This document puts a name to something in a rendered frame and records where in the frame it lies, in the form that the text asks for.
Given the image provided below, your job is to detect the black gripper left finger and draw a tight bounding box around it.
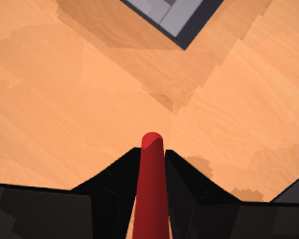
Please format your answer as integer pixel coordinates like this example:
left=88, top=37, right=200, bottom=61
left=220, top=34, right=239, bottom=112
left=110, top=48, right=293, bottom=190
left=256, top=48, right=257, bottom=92
left=0, top=147, right=141, bottom=239

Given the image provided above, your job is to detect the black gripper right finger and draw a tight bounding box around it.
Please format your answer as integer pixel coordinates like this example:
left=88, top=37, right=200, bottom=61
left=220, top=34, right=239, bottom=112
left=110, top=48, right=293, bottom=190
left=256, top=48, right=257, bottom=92
left=164, top=150, right=299, bottom=239

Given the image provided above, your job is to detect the red peg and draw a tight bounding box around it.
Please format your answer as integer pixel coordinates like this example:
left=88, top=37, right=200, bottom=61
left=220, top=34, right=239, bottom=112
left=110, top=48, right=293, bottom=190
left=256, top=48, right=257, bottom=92
left=131, top=132, right=170, bottom=239

